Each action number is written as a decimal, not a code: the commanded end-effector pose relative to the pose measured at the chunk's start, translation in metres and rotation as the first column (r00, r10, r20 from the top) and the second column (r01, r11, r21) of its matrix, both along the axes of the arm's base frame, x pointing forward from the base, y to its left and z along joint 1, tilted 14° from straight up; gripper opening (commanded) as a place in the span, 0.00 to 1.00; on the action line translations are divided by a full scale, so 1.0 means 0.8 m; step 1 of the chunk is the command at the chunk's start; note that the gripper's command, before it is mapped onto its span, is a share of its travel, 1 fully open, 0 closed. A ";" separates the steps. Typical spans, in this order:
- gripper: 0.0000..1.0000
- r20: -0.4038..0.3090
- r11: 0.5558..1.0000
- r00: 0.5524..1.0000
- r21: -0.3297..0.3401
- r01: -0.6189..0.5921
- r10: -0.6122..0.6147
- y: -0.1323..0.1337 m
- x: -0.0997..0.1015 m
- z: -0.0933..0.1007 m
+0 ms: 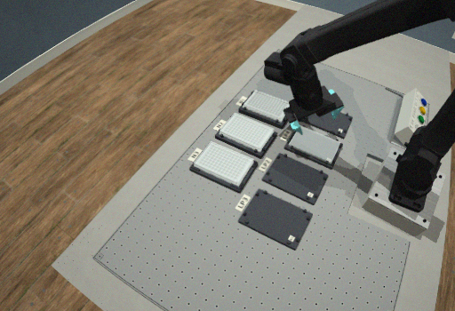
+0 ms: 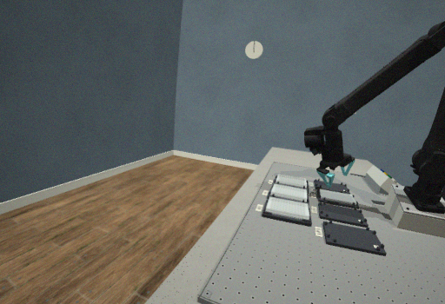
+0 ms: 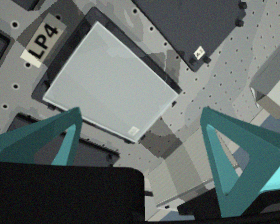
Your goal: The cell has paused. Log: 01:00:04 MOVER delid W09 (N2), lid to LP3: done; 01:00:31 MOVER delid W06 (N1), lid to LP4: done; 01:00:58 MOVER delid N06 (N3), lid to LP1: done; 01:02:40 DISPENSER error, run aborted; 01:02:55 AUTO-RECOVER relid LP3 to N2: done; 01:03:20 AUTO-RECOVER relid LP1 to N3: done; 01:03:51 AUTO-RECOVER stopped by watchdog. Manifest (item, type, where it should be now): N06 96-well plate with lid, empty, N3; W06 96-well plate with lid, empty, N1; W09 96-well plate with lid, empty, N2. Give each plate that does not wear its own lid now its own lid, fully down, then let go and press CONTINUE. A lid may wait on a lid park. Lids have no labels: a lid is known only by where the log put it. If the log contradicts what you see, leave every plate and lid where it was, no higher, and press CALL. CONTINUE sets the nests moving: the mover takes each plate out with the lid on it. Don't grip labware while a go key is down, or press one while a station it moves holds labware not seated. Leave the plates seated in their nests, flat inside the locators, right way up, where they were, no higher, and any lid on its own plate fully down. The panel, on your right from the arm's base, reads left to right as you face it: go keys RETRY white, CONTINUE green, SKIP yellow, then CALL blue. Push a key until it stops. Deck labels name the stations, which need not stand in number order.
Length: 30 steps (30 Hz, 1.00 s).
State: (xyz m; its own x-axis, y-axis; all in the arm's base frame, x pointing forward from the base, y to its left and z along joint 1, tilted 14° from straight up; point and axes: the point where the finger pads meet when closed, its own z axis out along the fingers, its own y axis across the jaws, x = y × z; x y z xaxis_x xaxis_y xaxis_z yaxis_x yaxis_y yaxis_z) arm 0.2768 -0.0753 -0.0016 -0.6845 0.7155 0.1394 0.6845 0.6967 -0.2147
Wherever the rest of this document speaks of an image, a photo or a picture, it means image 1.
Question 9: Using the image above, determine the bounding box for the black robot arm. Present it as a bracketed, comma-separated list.
[264, 0, 455, 212]

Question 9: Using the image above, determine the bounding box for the black l-shaped locator bracket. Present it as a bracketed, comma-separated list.
[215, 130, 277, 159]

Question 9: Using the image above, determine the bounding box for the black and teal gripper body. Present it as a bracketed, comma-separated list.
[283, 84, 344, 123]

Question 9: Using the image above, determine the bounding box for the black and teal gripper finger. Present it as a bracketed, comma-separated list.
[329, 90, 344, 120]
[289, 121, 303, 135]

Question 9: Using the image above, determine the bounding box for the black l-shaped nest locator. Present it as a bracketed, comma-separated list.
[189, 161, 258, 194]

